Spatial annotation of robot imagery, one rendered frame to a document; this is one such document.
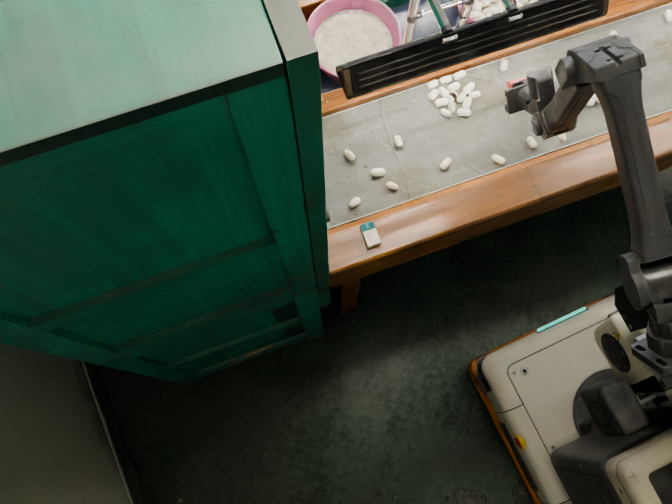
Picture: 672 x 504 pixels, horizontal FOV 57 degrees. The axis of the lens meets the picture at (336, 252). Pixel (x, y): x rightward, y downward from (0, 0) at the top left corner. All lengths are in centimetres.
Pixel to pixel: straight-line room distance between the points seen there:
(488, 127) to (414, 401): 102
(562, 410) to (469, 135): 91
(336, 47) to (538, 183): 66
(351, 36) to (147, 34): 129
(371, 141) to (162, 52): 115
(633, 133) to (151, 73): 75
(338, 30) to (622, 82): 97
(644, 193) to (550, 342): 107
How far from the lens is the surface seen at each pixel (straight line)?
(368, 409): 225
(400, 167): 164
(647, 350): 121
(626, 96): 107
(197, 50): 56
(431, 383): 228
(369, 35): 184
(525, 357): 207
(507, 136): 173
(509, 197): 164
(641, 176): 109
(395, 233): 156
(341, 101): 169
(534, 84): 151
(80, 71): 58
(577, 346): 212
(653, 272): 113
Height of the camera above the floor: 225
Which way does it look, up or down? 75 degrees down
